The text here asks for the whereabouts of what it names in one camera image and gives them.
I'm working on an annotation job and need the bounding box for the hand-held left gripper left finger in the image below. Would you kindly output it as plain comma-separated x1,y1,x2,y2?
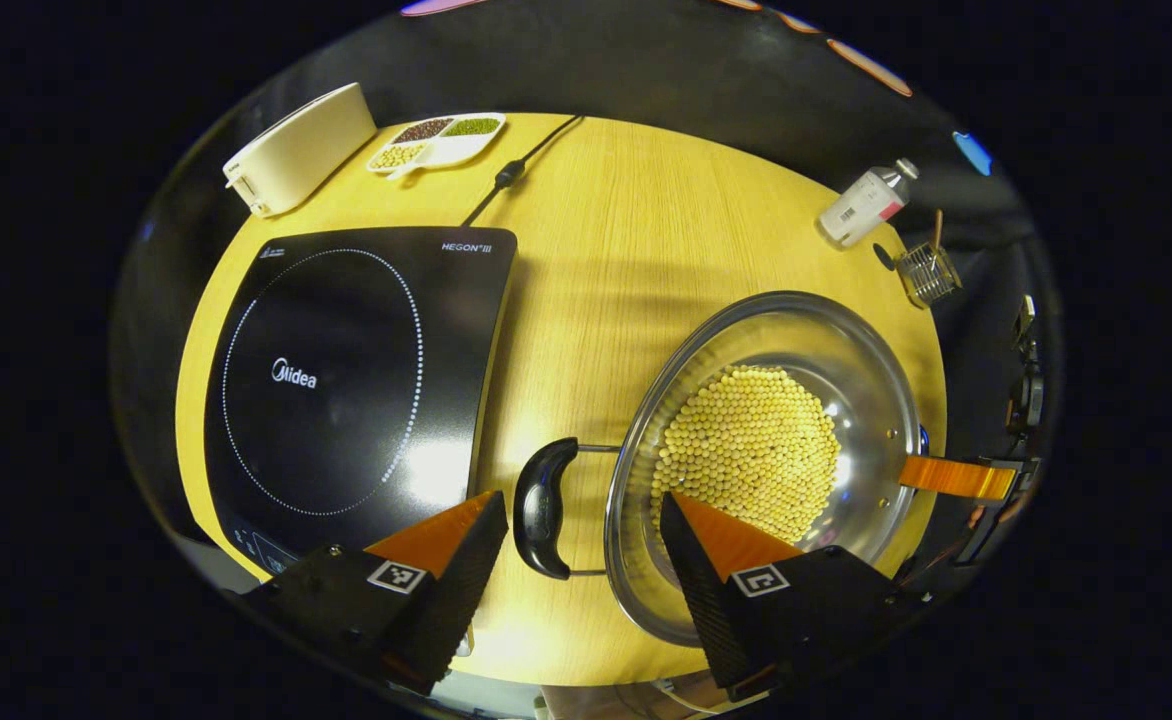
236,490,510,697

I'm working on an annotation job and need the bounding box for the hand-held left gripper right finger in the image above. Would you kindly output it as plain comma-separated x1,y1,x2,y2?
659,491,932,704

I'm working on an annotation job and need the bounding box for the steel pot with black handle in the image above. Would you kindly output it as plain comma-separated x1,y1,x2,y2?
513,290,925,649

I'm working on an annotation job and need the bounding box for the black induction cooktop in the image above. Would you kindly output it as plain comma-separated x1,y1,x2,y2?
203,226,519,656

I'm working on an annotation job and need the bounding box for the clear plastic bottle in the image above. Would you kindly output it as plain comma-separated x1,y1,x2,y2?
819,157,920,248

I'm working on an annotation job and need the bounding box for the white divided dish of beans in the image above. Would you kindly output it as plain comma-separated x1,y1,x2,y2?
366,112,507,181

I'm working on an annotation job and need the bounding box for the white toaster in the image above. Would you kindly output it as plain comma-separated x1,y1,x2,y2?
222,82,378,219

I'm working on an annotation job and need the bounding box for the wire mesh holder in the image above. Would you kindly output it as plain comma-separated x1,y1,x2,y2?
894,240,964,309

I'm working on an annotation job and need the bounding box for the black power cable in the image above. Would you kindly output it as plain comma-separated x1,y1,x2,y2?
461,113,585,227

